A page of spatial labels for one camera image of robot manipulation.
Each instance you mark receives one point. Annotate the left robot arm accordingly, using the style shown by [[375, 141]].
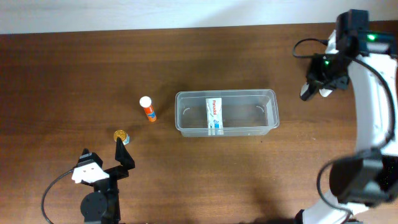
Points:
[[101, 206]]

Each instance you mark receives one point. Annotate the white blue medicine box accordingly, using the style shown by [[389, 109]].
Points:
[[214, 116]]

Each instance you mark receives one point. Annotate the white spray bottle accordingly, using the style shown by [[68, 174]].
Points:
[[325, 92]]

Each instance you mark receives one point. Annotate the clear plastic container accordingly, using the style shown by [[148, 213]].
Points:
[[244, 112]]

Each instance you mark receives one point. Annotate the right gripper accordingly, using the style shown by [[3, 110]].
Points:
[[313, 76]]

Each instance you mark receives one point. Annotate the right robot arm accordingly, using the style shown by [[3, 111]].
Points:
[[369, 177]]

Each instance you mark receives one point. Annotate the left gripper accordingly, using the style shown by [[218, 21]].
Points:
[[121, 155]]

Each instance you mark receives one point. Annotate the small gold-lidded jar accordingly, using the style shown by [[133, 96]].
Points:
[[122, 135]]

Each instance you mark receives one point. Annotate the orange effervescent tablet tube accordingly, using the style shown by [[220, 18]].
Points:
[[146, 103]]

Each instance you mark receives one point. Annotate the black bottle white cap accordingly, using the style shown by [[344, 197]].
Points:
[[308, 91]]

